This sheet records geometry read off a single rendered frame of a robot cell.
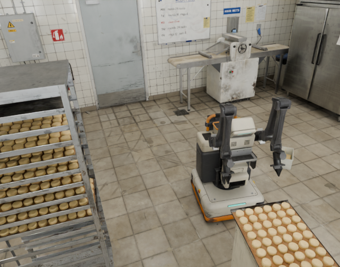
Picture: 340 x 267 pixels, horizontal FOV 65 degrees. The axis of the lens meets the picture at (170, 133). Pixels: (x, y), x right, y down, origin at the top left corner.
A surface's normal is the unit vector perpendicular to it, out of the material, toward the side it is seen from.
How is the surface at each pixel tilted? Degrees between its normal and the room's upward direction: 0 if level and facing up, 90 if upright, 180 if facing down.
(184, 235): 0
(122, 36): 90
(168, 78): 90
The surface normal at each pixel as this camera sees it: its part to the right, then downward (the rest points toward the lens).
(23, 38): 0.33, 0.46
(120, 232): -0.04, -0.87
